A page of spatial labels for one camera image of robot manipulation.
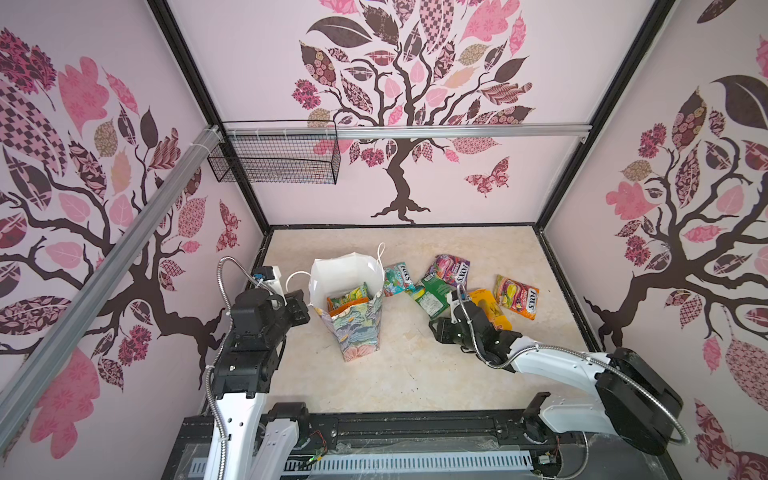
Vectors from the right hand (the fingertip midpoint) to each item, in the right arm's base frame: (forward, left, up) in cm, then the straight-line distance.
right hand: (432, 320), depth 86 cm
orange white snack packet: (+7, +28, -1) cm, 29 cm away
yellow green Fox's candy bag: (+9, +20, +4) cm, 23 cm away
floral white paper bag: (+10, +26, +2) cm, 28 cm away
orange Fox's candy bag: (+9, -29, -4) cm, 31 cm away
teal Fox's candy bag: (+18, +10, -4) cm, 21 cm away
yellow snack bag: (+8, -18, -2) cm, 20 cm away
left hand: (-2, +33, +18) cm, 38 cm away
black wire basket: (+47, +48, +27) cm, 73 cm away
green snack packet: (+9, -2, -4) cm, 10 cm away
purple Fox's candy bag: (+22, -9, -4) cm, 24 cm away
